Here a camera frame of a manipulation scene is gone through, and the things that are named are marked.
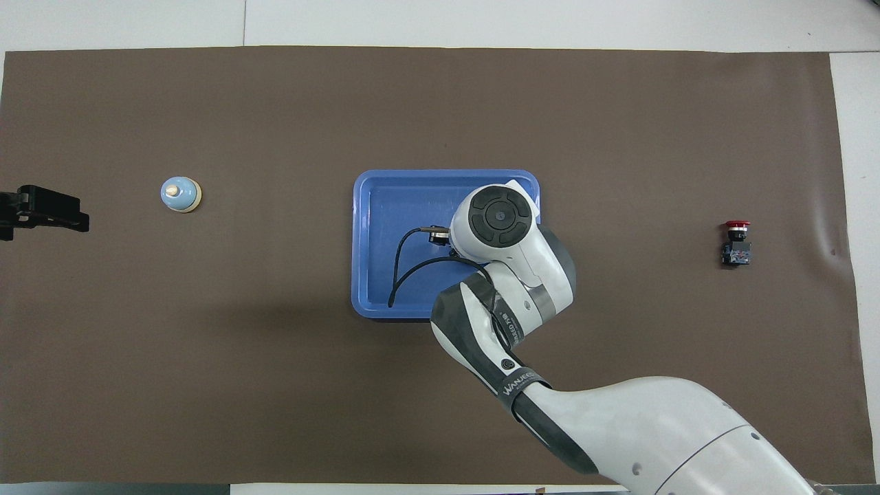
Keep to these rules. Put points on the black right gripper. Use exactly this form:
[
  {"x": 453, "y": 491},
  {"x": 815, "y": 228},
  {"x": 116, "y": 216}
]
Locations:
[{"x": 440, "y": 239}]

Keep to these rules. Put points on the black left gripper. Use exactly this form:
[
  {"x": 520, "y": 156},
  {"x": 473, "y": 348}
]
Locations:
[{"x": 31, "y": 206}]

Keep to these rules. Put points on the light blue desk bell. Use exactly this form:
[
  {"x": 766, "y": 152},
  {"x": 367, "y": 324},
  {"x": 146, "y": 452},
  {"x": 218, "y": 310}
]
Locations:
[{"x": 179, "y": 194}]

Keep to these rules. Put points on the red push button switch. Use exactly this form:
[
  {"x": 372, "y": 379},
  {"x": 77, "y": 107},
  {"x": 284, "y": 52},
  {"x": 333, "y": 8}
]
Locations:
[{"x": 737, "y": 244}]

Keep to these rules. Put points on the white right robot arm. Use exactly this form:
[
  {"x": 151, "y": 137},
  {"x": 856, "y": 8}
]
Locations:
[{"x": 522, "y": 289}]

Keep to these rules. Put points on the blue plastic tray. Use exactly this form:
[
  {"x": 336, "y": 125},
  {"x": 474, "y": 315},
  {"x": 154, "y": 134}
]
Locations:
[{"x": 385, "y": 206}]

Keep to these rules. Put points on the brown table mat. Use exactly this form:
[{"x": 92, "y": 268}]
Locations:
[{"x": 206, "y": 378}]

